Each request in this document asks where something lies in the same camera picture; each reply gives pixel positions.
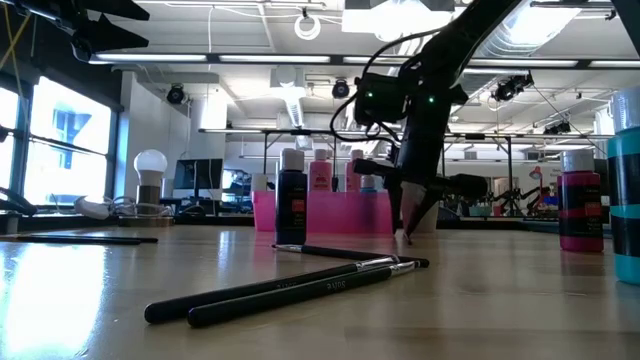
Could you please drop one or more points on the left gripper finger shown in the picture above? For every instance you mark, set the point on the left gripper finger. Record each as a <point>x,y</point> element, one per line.
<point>125,7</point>
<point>120,37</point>

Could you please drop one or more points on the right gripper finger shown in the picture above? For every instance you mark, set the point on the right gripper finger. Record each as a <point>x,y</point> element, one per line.
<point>425,212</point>
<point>397,200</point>

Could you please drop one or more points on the large pink paint bottle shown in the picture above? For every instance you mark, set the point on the large pink paint bottle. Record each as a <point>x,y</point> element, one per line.
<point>352,184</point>
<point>320,172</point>

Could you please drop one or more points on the small magenta paint bottle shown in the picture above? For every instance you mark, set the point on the small magenta paint bottle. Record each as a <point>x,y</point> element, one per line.
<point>580,210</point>

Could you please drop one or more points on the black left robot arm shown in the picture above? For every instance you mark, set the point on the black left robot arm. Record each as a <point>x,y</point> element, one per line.
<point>35,6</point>

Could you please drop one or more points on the small dark purple paint bottle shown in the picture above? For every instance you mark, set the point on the small dark purple paint bottle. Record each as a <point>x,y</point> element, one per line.
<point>291,210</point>

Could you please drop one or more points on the small light blue paint bottle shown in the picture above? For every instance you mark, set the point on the small light blue paint bottle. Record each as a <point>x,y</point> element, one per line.
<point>625,200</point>

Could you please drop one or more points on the beige paper cup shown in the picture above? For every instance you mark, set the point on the beige paper cup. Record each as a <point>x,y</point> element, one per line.
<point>412,202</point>

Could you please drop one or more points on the pink plastic tray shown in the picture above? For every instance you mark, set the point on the pink plastic tray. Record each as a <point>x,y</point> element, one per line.
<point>340,212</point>

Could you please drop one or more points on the black paintbrush silver ferrule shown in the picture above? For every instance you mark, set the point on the black paintbrush silver ferrule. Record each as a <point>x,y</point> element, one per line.
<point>340,252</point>
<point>290,297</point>

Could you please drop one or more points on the black ceiling spotlight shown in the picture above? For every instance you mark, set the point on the black ceiling spotlight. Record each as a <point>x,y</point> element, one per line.
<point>340,89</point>
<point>175,94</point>

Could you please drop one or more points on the black tripod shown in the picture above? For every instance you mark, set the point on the black tripod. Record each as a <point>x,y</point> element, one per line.
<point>510,197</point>

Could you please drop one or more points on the red desk lamp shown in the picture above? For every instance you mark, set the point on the red desk lamp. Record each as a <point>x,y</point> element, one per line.
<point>536,173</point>

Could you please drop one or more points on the large black-framed window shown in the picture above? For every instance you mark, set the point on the large black-framed window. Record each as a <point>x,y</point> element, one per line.
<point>65,145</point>

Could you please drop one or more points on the overhead LED light bar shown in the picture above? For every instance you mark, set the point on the overhead LED light bar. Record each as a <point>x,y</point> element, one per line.
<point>275,58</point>

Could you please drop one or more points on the black computer monitor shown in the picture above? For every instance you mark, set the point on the black computer monitor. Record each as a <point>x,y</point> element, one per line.
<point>197,174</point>

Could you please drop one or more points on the brush pair bottom centre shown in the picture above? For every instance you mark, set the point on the brush pair bottom centre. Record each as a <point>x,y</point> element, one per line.
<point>250,290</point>

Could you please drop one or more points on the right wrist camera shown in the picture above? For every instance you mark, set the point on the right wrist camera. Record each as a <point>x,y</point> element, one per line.
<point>380,100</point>

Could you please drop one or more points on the black ceiling-mounted camera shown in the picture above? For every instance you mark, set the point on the black ceiling-mounted camera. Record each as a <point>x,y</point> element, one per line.
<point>512,86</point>

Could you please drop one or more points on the black background rig frame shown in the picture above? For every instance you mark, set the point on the black background rig frame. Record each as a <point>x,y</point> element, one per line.
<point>300,131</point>

